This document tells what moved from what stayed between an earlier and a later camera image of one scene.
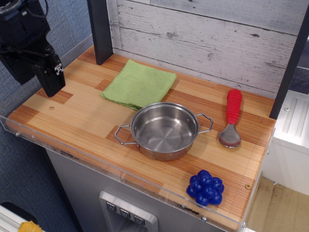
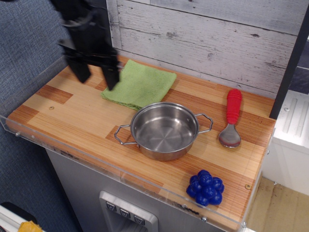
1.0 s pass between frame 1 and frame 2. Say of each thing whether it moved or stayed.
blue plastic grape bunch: stayed
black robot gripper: moved
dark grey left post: stayed
